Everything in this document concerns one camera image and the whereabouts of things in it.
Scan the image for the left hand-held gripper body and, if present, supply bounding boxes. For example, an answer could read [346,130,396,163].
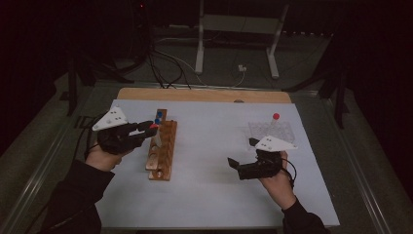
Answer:
[92,106,144,155]

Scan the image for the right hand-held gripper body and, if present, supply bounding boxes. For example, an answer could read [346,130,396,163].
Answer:
[238,135,298,180]

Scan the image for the wooden test tube rack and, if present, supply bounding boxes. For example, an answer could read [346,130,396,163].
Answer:
[144,108,178,182]

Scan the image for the clear plastic tube rack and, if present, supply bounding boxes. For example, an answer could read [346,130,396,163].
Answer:
[247,120,296,150]

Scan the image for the person's left hand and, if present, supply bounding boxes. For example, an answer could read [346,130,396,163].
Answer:
[85,142,131,172]

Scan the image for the person's right hand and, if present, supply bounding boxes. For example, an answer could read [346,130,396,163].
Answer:
[259,150,297,211]

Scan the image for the white table cover sheet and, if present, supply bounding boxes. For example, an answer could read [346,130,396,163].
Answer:
[95,98,340,230]

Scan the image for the black tripod stand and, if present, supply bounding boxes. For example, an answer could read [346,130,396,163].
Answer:
[66,58,134,117]
[282,64,351,130]

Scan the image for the grey metal stand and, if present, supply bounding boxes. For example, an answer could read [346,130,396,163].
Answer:
[194,0,290,80]

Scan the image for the power strip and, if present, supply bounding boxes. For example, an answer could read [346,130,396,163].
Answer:
[282,30,327,37]

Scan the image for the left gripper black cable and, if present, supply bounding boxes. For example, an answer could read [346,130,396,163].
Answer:
[83,130,98,160]

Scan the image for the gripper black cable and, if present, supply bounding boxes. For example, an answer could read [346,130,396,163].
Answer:
[281,157,298,189]
[83,130,98,160]

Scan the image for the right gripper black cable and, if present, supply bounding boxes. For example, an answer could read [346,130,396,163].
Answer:
[281,157,298,189]

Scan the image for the thin black floor cable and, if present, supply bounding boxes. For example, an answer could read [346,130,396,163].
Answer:
[23,111,108,234]

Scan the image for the black floor cables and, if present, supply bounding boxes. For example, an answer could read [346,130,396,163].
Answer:
[145,48,193,90]

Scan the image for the white floor cable with plug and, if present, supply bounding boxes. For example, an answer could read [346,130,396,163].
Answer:
[155,37,248,89]

